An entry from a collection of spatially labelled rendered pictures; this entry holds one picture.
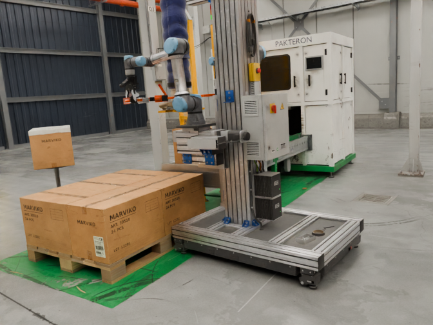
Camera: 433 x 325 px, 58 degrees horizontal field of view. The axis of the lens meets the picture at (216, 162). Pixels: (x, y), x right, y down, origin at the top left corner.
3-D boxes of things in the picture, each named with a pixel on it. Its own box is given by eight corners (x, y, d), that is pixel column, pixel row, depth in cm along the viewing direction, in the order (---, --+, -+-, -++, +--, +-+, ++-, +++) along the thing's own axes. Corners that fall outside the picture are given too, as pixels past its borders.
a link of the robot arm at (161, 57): (194, 37, 297) (148, 57, 325) (185, 36, 288) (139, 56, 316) (197, 52, 298) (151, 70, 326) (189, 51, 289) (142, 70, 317)
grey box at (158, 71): (163, 80, 484) (161, 55, 479) (167, 80, 481) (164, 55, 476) (153, 80, 467) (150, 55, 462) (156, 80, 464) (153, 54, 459)
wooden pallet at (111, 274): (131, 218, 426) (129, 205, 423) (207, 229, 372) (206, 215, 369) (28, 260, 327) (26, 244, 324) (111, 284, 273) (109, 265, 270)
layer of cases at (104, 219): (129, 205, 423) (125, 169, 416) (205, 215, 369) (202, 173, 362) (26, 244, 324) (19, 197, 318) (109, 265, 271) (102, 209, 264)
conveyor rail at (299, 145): (305, 149, 557) (304, 135, 553) (308, 149, 554) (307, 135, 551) (218, 186, 366) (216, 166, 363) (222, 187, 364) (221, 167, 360)
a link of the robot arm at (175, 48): (196, 110, 295) (186, 36, 288) (184, 111, 282) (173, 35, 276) (184, 112, 301) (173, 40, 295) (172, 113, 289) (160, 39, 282)
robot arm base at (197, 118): (209, 123, 306) (208, 110, 304) (196, 125, 294) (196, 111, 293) (194, 123, 315) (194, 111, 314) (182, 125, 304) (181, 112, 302)
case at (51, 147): (37, 162, 459) (32, 128, 453) (73, 158, 473) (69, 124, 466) (33, 169, 404) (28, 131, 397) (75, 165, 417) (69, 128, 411)
